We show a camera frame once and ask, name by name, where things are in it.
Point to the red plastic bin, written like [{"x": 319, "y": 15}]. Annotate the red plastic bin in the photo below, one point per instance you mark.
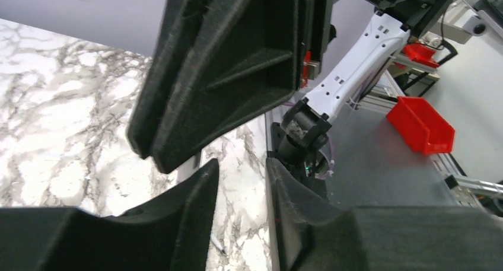
[{"x": 422, "y": 128}]

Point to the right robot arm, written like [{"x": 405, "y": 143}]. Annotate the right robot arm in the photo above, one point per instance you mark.
[{"x": 393, "y": 23}]

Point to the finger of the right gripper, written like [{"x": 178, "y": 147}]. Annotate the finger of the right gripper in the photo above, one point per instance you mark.
[{"x": 218, "y": 64}]

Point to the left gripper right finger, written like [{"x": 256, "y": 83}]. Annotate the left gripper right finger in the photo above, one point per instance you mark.
[{"x": 308, "y": 233}]

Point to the white marker black tip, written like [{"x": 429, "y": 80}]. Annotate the white marker black tip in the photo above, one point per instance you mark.
[{"x": 217, "y": 244}]

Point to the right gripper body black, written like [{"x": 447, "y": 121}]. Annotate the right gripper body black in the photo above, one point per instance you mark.
[{"x": 318, "y": 33}]

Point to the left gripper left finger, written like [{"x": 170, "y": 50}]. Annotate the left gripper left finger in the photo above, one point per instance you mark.
[{"x": 168, "y": 232}]

